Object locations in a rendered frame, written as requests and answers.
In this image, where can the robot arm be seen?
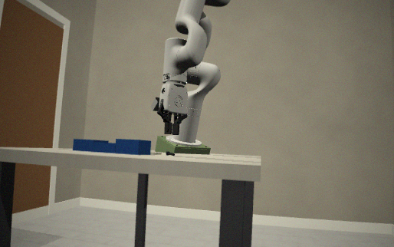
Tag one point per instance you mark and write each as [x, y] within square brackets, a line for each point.
[183, 64]

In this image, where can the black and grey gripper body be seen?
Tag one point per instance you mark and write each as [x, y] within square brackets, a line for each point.
[175, 98]

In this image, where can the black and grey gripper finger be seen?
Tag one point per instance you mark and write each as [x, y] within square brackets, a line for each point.
[177, 121]
[166, 116]

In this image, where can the blue bin rack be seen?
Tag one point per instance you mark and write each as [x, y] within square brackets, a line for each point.
[123, 146]

